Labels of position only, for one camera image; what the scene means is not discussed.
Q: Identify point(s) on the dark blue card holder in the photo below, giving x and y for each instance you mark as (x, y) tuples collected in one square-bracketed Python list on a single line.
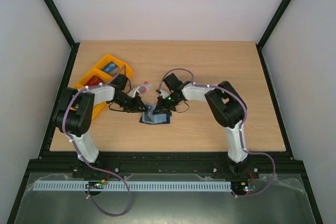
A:
[(154, 119)]

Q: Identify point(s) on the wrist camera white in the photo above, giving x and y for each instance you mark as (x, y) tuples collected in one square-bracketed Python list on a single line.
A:
[(162, 93), (135, 91)]

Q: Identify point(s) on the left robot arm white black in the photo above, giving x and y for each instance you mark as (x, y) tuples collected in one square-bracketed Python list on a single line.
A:
[(74, 111)]

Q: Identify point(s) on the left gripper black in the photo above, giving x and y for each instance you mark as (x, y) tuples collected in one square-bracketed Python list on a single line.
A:
[(138, 103)]

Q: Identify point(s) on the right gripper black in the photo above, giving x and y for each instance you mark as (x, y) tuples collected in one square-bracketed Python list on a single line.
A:
[(163, 103)]

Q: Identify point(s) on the yellow three-compartment bin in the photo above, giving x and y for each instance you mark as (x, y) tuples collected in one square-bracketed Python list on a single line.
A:
[(96, 70)]

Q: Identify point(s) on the red dot card on table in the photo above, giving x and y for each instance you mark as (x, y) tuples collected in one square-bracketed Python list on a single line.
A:
[(144, 87)]

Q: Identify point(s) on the right black frame post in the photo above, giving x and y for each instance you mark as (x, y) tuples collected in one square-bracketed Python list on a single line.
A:
[(273, 23)]

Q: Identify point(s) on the blue cards stack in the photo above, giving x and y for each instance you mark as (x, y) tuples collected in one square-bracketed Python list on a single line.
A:
[(110, 69)]

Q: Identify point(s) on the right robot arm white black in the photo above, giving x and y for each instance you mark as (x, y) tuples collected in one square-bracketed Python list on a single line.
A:
[(227, 107)]

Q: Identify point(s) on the white slotted cable duct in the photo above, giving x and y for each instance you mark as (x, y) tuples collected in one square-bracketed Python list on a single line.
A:
[(50, 185)]

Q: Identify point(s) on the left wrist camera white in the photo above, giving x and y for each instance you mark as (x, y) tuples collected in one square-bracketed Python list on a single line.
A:
[(135, 91)]

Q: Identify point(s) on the black aluminium rail base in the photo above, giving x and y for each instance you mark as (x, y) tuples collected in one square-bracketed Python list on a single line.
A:
[(215, 165)]

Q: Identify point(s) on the left black frame post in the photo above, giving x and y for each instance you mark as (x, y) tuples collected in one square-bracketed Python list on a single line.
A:
[(61, 23)]

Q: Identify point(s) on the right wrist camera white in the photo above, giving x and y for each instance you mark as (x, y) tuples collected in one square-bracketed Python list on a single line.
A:
[(162, 93)]

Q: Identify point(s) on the black frame post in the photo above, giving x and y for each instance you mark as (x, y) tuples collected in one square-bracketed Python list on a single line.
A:
[(273, 23), (61, 23)]

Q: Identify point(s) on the red cards stack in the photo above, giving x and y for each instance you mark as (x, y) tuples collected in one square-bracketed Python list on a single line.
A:
[(94, 81)]

